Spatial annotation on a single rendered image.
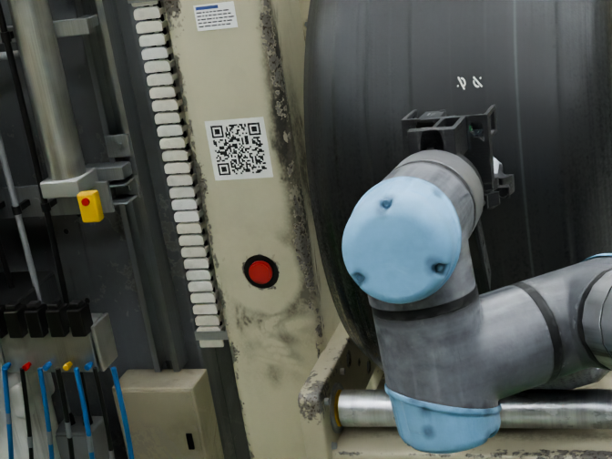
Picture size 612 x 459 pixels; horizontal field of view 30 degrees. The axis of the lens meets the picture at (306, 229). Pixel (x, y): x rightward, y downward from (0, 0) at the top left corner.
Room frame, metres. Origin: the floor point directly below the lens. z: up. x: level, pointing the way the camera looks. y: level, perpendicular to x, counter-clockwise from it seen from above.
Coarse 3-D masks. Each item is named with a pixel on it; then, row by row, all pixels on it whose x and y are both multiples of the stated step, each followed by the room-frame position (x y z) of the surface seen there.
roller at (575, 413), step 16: (336, 400) 1.23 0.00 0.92; (352, 400) 1.22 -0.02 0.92; (368, 400) 1.22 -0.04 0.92; (384, 400) 1.21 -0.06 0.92; (512, 400) 1.16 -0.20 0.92; (528, 400) 1.16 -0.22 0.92; (544, 400) 1.15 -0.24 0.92; (560, 400) 1.14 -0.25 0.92; (576, 400) 1.14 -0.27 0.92; (592, 400) 1.13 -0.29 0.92; (608, 400) 1.13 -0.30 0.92; (336, 416) 1.22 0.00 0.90; (352, 416) 1.21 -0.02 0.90; (368, 416) 1.21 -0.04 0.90; (384, 416) 1.20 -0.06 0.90; (512, 416) 1.15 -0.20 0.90; (528, 416) 1.15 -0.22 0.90; (544, 416) 1.14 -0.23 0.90; (560, 416) 1.14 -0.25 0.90; (576, 416) 1.13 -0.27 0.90; (592, 416) 1.12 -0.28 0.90; (608, 416) 1.12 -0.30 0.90
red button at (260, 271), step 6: (252, 264) 1.32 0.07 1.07; (258, 264) 1.32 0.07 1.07; (264, 264) 1.32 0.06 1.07; (252, 270) 1.32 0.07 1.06; (258, 270) 1.32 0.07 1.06; (264, 270) 1.32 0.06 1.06; (270, 270) 1.32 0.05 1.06; (252, 276) 1.32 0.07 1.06; (258, 276) 1.32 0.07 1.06; (264, 276) 1.32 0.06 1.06; (270, 276) 1.32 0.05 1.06; (258, 282) 1.32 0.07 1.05; (264, 282) 1.32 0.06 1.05
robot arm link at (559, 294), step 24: (576, 264) 0.78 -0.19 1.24; (600, 264) 0.76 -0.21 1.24; (528, 288) 0.75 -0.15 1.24; (552, 288) 0.74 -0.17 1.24; (576, 288) 0.73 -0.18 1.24; (600, 288) 0.71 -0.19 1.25; (552, 312) 0.72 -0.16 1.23; (576, 312) 0.72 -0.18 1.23; (600, 312) 0.69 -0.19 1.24; (552, 336) 0.72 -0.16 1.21; (576, 336) 0.71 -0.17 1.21; (600, 336) 0.69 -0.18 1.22; (576, 360) 0.72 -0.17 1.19; (600, 360) 0.70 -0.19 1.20
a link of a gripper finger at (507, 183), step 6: (498, 168) 0.95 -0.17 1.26; (498, 174) 0.93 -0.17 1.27; (504, 174) 0.93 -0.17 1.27; (510, 174) 0.93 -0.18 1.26; (504, 180) 0.91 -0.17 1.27; (510, 180) 0.92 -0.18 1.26; (504, 186) 0.91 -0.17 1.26; (510, 186) 0.91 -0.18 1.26; (504, 192) 0.90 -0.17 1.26; (510, 192) 0.91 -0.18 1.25; (504, 198) 0.90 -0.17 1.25
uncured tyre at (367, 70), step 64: (320, 0) 1.19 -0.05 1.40; (384, 0) 1.13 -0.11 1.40; (448, 0) 1.10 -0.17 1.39; (512, 0) 1.08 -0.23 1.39; (576, 0) 1.07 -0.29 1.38; (320, 64) 1.13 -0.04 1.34; (384, 64) 1.09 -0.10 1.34; (448, 64) 1.06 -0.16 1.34; (512, 64) 1.04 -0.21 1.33; (576, 64) 1.04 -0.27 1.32; (320, 128) 1.11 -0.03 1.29; (384, 128) 1.06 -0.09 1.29; (512, 128) 1.02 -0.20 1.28; (576, 128) 1.01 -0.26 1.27; (320, 192) 1.10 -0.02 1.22; (576, 192) 1.00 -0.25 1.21; (512, 256) 1.01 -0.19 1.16; (576, 256) 1.00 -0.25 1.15; (576, 384) 1.12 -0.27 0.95
